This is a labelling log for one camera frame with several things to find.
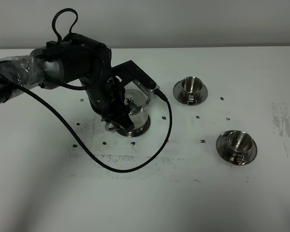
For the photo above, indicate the steel teacup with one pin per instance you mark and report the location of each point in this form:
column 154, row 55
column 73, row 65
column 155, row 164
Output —
column 191, row 90
column 239, row 144

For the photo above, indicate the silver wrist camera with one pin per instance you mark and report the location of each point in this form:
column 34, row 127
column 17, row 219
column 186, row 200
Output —
column 148, row 92

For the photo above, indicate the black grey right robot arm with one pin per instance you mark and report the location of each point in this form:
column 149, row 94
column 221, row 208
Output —
column 76, row 63

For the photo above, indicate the steel teapot saucer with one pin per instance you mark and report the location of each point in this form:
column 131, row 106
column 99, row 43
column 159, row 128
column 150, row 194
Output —
column 136, row 132

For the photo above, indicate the stainless steel teapot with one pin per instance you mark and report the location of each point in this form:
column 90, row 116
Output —
column 137, row 106

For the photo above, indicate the far steel teacup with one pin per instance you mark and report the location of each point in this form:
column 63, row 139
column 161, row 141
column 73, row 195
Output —
column 191, row 90

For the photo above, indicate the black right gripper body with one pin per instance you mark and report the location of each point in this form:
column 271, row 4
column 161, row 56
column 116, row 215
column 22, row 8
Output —
column 107, row 99

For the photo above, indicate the near steel teacup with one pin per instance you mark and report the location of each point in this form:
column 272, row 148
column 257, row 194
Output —
column 239, row 144

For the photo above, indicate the near steel saucer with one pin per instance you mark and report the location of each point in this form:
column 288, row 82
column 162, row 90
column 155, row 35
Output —
column 227, row 156

